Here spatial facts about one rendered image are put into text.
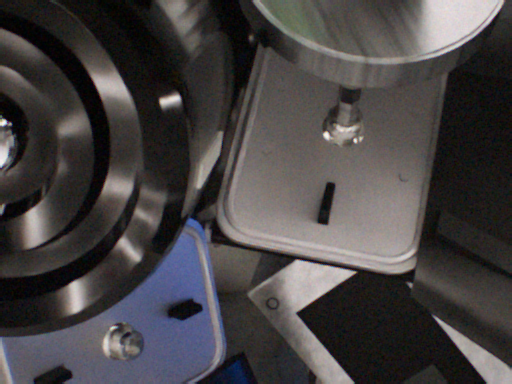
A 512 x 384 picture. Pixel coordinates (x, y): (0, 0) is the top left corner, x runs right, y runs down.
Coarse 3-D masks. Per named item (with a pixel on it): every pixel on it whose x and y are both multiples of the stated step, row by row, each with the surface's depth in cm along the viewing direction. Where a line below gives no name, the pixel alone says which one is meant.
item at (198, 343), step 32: (192, 224) 41; (192, 256) 41; (160, 288) 40; (192, 288) 41; (96, 320) 38; (128, 320) 39; (160, 320) 40; (192, 320) 41; (0, 352) 36; (32, 352) 37; (64, 352) 38; (96, 352) 39; (160, 352) 41; (192, 352) 42; (224, 352) 43
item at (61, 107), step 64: (0, 0) 29; (64, 0) 28; (128, 0) 28; (192, 0) 32; (0, 64) 30; (64, 64) 29; (128, 64) 28; (192, 64) 30; (64, 128) 29; (128, 128) 30; (192, 128) 29; (0, 192) 31; (64, 192) 30; (128, 192) 31; (192, 192) 30; (0, 256) 32; (64, 256) 32; (128, 256) 30; (0, 320) 31; (64, 320) 31
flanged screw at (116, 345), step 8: (112, 328) 39; (120, 328) 39; (128, 328) 39; (104, 336) 39; (112, 336) 39; (120, 336) 38; (128, 336) 38; (136, 336) 39; (104, 344) 39; (112, 344) 38; (120, 344) 38; (128, 344) 39; (136, 344) 39; (104, 352) 39; (112, 352) 39; (120, 352) 38; (128, 352) 39; (136, 352) 39; (128, 360) 39
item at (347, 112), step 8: (344, 88) 33; (352, 88) 32; (360, 88) 33; (344, 96) 33; (352, 96) 33; (344, 104) 34; (352, 104) 34; (336, 112) 35; (344, 112) 34; (352, 112) 34; (344, 120) 34; (352, 120) 35
